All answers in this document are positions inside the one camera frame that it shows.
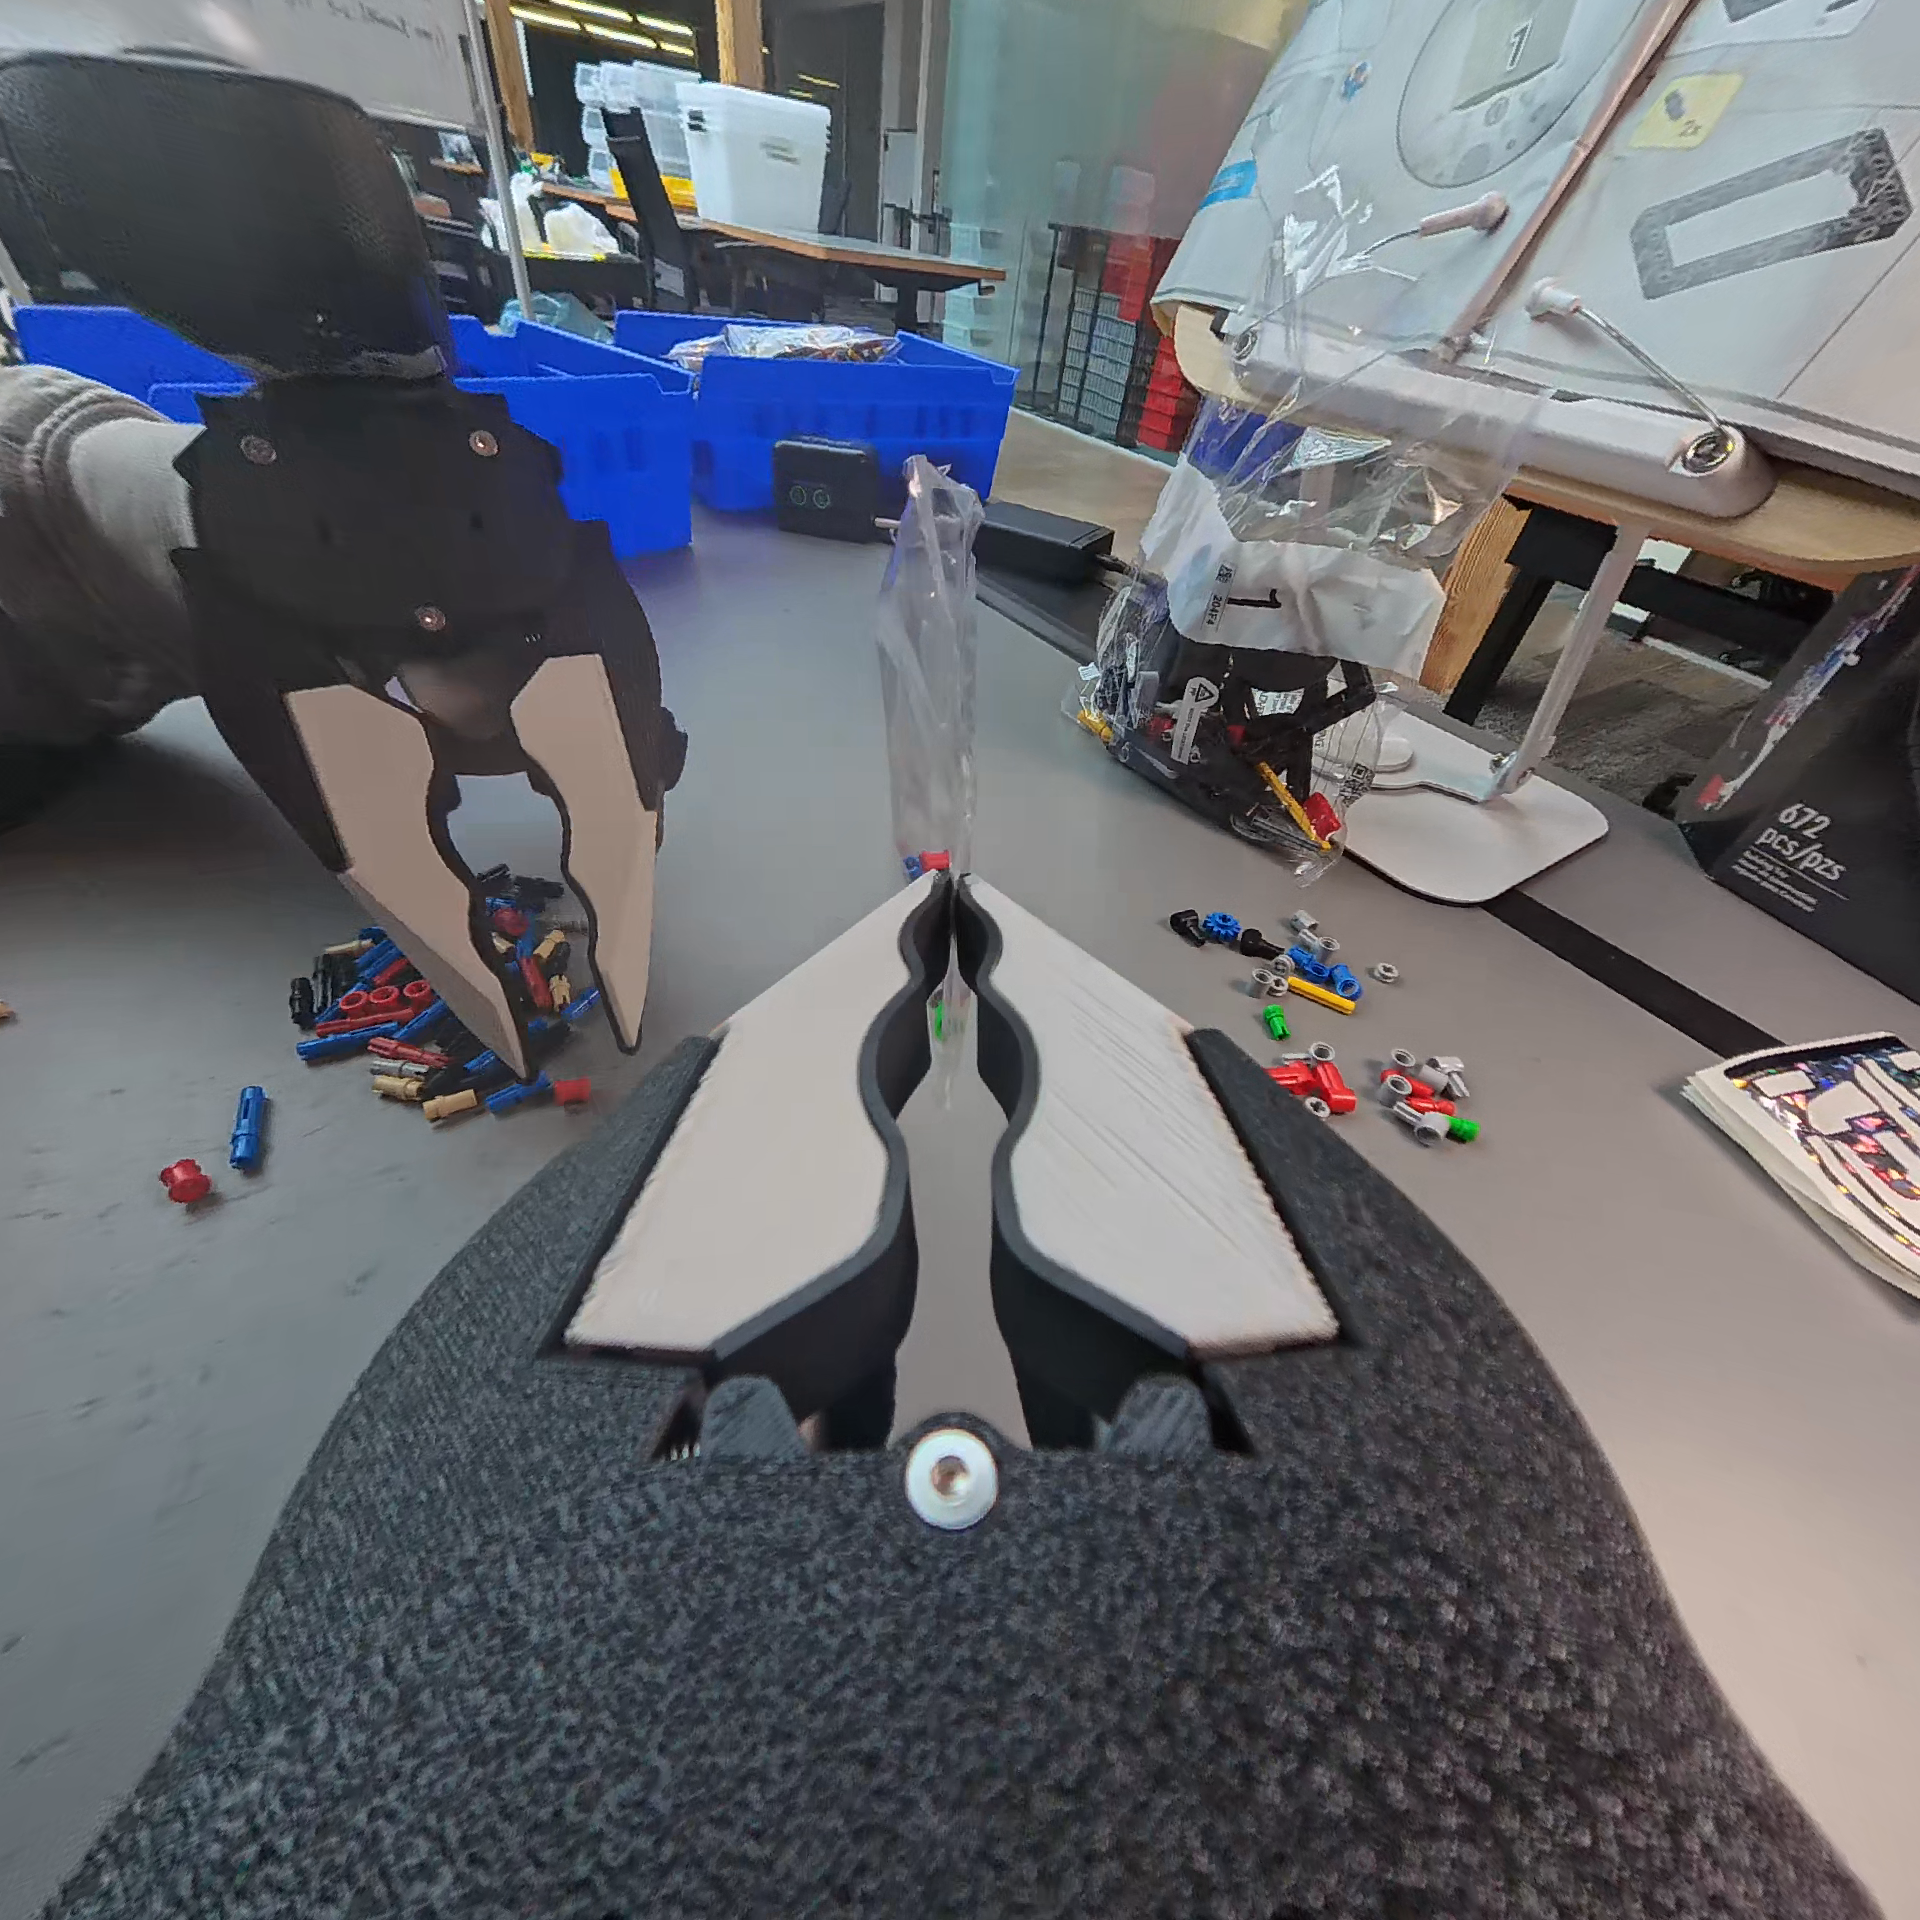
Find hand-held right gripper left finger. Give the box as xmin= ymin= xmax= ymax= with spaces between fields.
xmin=566 ymin=873 xmax=957 ymax=1446

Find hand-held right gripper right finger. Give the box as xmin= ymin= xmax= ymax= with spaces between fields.
xmin=959 ymin=876 xmax=1340 ymax=1446

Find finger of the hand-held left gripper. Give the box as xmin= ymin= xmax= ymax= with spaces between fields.
xmin=284 ymin=675 xmax=537 ymax=1085
xmin=516 ymin=649 xmax=663 ymax=1056

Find pile of small toy pins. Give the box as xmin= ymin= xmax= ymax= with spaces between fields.
xmin=290 ymin=859 xmax=603 ymax=1125

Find small clear plastic bag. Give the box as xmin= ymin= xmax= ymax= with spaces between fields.
xmin=872 ymin=454 xmax=988 ymax=1115

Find person's left forearm grey sleeve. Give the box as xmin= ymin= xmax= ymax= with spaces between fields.
xmin=0 ymin=364 xmax=207 ymax=747

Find grey desk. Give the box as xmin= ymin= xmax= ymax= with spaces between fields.
xmin=0 ymin=496 xmax=1920 ymax=1920

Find scatter of mixed toy connectors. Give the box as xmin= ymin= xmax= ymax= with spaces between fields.
xmin=1168 ymin=903 xmax=1484 ymax=1149

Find blue plastic bin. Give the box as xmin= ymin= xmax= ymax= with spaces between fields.
xmin=446 ymin=313 xmax=702 ymax=566
xmin=11 ymin=303 xmax=261 ymax=427

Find black box device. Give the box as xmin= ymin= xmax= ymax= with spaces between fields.
xmin=771 ymin=436 xmax=891 ymax=547

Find black office chair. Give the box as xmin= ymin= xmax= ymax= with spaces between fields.
xmin=597 ymin=105 xmax=725 ymax=308

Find blue bin with parts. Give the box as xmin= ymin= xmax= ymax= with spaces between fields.
xmin=612 ymin=305 xmax=1024 ymax=516

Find white book stand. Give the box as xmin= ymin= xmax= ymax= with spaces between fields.
xmin=1171 ymin=194 xmax=1920 ymax=909

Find stack of white storage boxes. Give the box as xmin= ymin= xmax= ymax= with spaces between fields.
xmin=576 ymin=56 xmax=836 ymax=228

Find black power adapter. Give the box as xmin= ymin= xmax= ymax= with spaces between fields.
xmin=974 ymin=499 xmax=1118 ymax=586

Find large clear bag of parts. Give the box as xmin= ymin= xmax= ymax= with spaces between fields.
xmin=1062 ymin=400 xmax=1519 ymax=885

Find wooden background table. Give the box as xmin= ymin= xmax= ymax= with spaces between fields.
xmin=537 ymin=177 xmax=1011 ymax=328

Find shiny sticker sheets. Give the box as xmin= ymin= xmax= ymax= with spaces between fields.
xmin=1680 ymin=1031 xmax=1920 ymax=1303

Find small parts drawer cabinets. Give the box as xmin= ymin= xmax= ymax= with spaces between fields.
xmin=1047 ymin=222 xmax=1204 ymax=454

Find wooden table with black legs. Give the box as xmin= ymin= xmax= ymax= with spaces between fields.
xmin=1417 ymin=499 xmax=1824 ymax=729

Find black toy set box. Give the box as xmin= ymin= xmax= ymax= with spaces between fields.
xmin=1669 ymin=559 xmax=1920 ymax=945

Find open instruction booklet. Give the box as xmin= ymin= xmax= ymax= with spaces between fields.
xmin=1154 ymin=0 xmax=1920 ymax=499

